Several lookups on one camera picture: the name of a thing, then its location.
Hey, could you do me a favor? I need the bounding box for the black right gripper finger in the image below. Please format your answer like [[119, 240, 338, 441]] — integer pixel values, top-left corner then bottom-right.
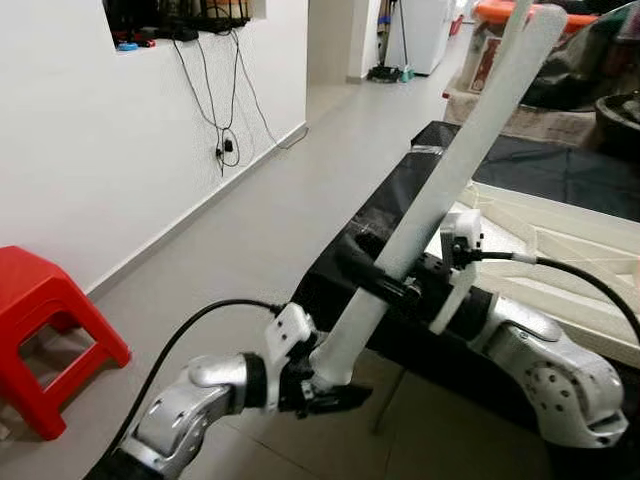
[[335, 235, 423, 307]]

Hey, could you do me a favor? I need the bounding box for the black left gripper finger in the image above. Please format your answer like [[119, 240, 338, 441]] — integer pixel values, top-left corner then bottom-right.
[[305, 384, 373, 417]]

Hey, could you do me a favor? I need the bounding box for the white plastic table top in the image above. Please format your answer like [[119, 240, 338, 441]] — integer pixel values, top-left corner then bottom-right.
[[425, 182, 640, 369]]

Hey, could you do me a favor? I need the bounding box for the black tablecloth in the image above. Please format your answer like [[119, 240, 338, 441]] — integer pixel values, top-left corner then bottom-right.
[[290, 120, 640, 480]]

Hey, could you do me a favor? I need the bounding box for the black floor mop base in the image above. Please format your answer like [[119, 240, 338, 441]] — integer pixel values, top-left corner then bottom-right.
[[365, 63, 413, 84]]

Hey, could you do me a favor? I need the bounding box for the beige patterned bench cover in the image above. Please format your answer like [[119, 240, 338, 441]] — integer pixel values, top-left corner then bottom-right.
[[445, 90, 601, 149]]

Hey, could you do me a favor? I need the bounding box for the orange lid storage box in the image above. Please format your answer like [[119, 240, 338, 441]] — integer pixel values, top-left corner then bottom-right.
[[470, 0, 601, 96]]

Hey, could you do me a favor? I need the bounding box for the black wok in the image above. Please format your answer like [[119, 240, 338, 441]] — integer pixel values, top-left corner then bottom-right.
[[595, 92, 640, 161]]

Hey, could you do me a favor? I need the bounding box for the white fridge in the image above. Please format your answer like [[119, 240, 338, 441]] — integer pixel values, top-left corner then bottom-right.
[[405, 0, 456, 73]]

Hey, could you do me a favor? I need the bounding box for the black glossy bag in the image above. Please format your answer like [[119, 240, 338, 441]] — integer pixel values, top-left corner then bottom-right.
[[520, 5, 640, 111]]

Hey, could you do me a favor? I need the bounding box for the black router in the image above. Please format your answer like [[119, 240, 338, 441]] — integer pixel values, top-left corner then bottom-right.
[[105, 0, 251, 31]]

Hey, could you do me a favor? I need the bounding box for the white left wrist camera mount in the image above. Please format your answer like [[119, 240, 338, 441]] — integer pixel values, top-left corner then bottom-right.
[[262, 303, 316, 411]]

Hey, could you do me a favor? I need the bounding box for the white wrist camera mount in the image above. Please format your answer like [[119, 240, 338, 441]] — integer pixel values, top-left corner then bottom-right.
[[262, 303, 316, 411], [430, 208, 486, 336]]

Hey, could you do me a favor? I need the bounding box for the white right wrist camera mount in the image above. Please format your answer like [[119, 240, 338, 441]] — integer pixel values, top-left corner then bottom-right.
[[430, 208, 486, 336]]

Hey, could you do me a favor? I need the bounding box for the thin black wall cable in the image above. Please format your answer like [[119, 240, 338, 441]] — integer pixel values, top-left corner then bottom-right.
[[175, 38, 241, 177], [235, 30, 309, 151]]

